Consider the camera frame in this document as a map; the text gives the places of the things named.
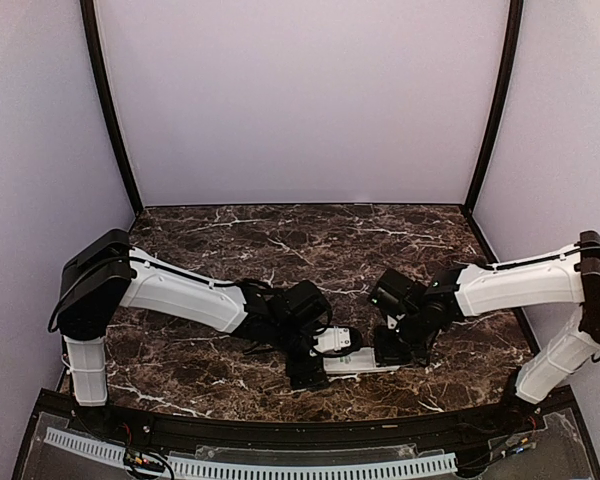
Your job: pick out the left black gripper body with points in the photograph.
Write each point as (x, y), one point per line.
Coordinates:
(296, 370)

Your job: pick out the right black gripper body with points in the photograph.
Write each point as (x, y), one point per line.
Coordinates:
(408, 341)

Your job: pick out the white remote control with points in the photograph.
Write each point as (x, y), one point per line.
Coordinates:
(360, 362)

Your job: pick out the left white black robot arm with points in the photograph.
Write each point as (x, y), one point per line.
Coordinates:
(110, 274)

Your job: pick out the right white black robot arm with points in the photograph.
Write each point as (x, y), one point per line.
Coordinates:
(415, 314)

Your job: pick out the white slotted cable duct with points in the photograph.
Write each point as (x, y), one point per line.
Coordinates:
(233, 463)

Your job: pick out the black front rail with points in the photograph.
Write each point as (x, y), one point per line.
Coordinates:
(184, 433)

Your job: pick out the small circuit board with wires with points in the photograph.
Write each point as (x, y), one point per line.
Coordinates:
(146, 465)

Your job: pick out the right black frame post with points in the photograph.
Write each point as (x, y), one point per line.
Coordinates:
(506, 65)

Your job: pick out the black frame post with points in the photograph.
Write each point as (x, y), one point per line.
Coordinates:
(506, 65)
(104, 93)

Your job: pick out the left black frame post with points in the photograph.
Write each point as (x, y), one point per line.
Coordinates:
(104, 93)

